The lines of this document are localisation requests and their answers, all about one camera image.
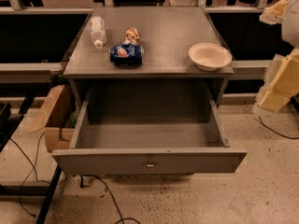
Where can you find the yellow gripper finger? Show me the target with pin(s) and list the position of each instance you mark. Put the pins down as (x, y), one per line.
(274, 14)
(281, 83)

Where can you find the blue pepsi can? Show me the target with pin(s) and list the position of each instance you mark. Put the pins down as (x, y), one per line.
(126, 54)

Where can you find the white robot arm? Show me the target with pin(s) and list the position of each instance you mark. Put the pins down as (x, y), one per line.
(290, 25)

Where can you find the metal drawer knob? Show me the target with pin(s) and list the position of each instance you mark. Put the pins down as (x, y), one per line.
(150, 165)

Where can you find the grey open top drawer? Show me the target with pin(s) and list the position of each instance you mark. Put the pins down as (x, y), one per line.
(119, 132)

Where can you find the white paper bowl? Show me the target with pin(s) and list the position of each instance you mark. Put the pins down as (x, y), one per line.
(209, 56)

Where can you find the grey cabinet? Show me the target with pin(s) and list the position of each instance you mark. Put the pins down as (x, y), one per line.
(167, 33)

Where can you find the clear plastic water bottle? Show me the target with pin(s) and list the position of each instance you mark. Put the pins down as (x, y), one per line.
(98, 31)

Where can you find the green object in box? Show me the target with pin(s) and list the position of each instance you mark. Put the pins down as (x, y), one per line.
(71, 120)

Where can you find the brown cardboard box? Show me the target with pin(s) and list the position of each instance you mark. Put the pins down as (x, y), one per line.
(52, 118)

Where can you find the black table leg frame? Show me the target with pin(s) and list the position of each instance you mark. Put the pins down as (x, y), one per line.
(9, 126)

